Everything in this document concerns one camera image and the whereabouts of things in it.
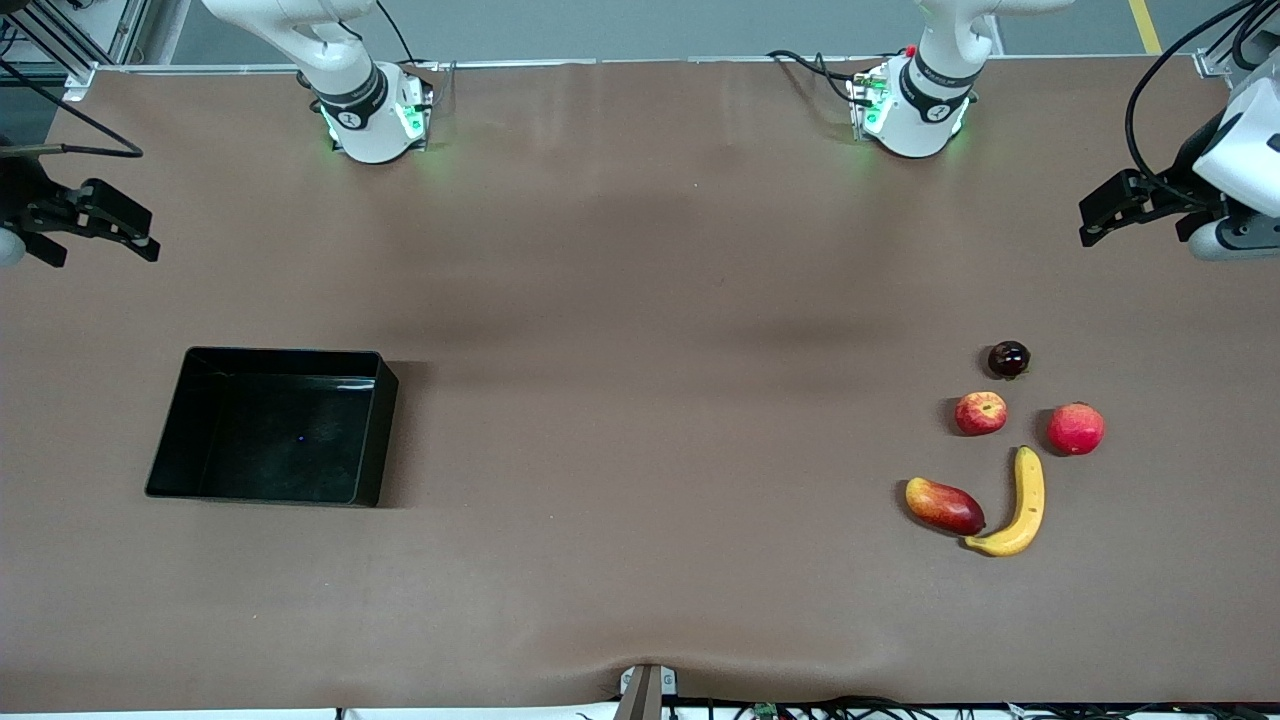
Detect yellow banana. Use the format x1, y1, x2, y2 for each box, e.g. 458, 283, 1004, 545
963, 445, 1047, 558

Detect black left base cables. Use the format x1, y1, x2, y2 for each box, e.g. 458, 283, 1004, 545
767, 48, 863, 107

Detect black plastic box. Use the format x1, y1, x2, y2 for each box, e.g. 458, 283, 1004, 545
145, 346, 399, 508

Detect aluminium frame profile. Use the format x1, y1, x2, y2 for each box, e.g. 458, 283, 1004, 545
1195, 0, 1280, 79
0, 0, 151, 101

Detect black cable bundle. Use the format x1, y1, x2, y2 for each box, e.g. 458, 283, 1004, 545
335, 695, 1280, 720

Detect red yellow mango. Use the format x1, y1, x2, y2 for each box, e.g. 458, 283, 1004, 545
905, 476, 987, 537

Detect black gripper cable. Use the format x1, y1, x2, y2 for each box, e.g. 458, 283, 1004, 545
1125, 0, 1263, 211
0, 58, 144, 159

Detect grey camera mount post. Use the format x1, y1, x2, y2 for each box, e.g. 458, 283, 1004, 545
615, 663, 678, 720

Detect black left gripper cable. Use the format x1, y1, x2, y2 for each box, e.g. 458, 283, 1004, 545
1125, 0, 1263, 211

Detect brown table mat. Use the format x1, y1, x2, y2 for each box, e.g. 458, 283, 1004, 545
0, 55, 1280, 707

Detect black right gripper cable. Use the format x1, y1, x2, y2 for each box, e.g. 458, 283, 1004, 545
0, 58, 144, 159

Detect black hanging cable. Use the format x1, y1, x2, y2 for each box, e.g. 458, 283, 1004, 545
1230, 0, 1280, 71

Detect red yellow apple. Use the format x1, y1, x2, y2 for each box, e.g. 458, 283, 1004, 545
954, 390, 1009, 437

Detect red apple right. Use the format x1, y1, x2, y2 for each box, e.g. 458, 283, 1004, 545
1046, 401, 1107, 457

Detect black right base cable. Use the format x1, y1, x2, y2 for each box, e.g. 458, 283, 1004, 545
375, 0, 441, 101

